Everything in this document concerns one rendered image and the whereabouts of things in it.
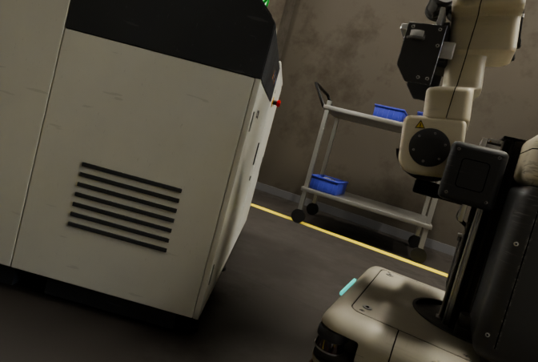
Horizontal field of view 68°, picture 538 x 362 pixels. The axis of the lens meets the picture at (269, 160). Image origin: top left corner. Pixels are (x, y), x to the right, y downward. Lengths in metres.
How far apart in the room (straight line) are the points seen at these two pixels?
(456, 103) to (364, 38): 3.30
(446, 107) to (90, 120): 0.99
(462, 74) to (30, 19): 1.22
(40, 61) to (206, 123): 0.51
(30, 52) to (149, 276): 0.73
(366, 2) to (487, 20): 3.35
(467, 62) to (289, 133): 3.35
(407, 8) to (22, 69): 3.71
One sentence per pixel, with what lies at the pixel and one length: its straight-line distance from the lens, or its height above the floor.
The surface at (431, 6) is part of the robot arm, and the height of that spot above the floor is 1.21.
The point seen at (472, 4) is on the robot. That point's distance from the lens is 1.21.
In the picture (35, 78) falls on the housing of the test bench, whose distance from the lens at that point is 1.34.
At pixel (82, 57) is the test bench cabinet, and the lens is 1.28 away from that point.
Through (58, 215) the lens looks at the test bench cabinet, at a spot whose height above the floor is 0.26.
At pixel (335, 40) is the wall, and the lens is 4.48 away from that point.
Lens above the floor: 0.65
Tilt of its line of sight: 4 degrees down
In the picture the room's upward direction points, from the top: 15 degrees clockwise
